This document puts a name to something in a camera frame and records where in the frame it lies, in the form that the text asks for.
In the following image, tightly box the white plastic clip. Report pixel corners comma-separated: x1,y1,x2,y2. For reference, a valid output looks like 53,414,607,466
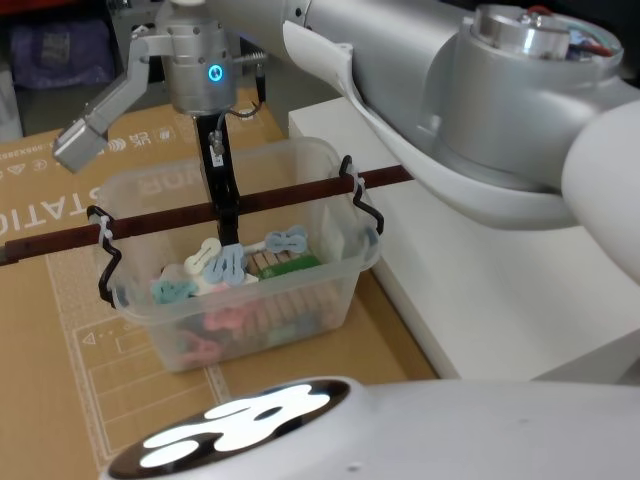
183,238,222,276

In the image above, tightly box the dark brown wooden rod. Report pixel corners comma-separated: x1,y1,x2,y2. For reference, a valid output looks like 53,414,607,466
0,164,417,269

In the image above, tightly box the white board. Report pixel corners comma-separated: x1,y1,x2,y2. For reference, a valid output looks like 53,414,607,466
288,96,640,387

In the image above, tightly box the pink plastic clip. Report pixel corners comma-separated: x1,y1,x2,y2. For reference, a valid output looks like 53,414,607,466
204,305,251,332

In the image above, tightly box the purple bag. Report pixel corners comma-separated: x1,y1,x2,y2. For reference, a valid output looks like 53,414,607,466
8,18,117,92

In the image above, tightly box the printed brown cardboard sheet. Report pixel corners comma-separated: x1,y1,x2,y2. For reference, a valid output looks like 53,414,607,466
0,88,442,480

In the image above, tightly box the green plastic piece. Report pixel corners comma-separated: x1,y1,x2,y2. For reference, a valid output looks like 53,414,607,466
259,255,322,279

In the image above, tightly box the wooden clothespins bundle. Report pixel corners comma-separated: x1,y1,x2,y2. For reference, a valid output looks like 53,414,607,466
246,249,293,274

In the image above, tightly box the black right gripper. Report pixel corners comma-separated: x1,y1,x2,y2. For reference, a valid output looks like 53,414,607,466
194,111,243,250

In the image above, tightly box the light blue plastic clip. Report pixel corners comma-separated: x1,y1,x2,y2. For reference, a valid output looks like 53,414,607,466
201,244,249,288
264,224,308,254

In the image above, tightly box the black wire hook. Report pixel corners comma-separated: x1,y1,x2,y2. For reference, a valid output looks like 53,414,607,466
337,155,386,251
86,204,124,307

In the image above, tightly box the clear plastic bin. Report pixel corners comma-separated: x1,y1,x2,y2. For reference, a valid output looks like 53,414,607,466
102,135,384,375

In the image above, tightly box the white zip tie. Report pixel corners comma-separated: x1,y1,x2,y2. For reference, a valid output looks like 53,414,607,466
348,171,367,205
96,214,116,250

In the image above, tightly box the thin grey gripper cable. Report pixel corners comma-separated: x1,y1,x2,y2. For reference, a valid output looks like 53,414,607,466
208,98,267,152

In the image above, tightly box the teal plastic clip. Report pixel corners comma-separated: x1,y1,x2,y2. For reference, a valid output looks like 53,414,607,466
150,279,196,306

